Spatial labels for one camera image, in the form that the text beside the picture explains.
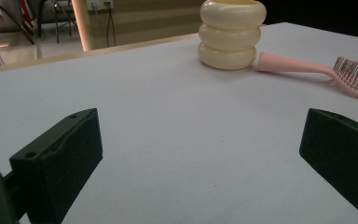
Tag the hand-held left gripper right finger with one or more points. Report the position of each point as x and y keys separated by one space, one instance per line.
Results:
x=341 y=152

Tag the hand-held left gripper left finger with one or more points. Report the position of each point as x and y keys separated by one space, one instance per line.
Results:
x=59 y=168

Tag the pink hairbrush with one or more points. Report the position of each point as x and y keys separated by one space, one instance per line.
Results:
x=292 y=65

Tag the cream ribbed round holder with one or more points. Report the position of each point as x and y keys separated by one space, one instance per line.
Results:
x=228 y=34

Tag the beige round pole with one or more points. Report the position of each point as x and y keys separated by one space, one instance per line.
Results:
x=82 y=25

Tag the black metal chair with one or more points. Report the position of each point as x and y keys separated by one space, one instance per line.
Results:
x=57 y=15

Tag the white wall socket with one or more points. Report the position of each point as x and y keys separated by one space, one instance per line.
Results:
x=99 y=3

